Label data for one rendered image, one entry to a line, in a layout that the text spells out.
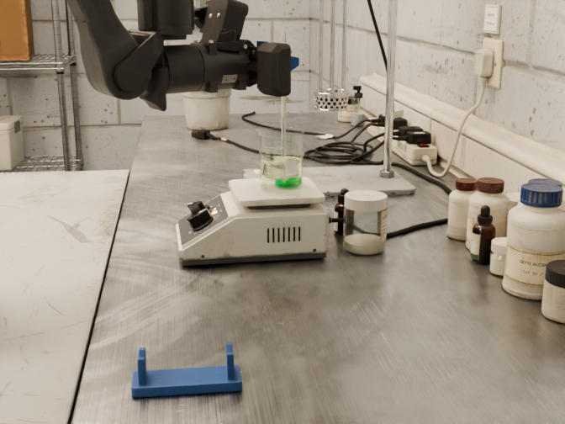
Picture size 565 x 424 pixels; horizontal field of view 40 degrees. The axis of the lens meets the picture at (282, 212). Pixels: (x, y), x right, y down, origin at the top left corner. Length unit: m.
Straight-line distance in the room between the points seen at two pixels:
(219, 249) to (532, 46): 0.64
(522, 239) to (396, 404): 0.31
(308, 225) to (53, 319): 0.35
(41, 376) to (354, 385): 0.30
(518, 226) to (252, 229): 0.33
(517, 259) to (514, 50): 0.56
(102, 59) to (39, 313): 0.29
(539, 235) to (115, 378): 0.50
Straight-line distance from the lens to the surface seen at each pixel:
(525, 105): 1.38
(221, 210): 1.06
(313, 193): 1.05
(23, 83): 3.50
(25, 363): 0.82
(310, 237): 1.04
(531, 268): 0.95
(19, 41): 3.13
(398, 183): 1.44
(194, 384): 0.72
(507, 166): 1.34
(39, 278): 1.04
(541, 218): 0.94
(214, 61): 0.95
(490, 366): 0.80
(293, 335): 0.83
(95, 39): 0.89
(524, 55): 1.39
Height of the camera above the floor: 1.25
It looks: 16 degrees down
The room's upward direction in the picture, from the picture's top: straight up
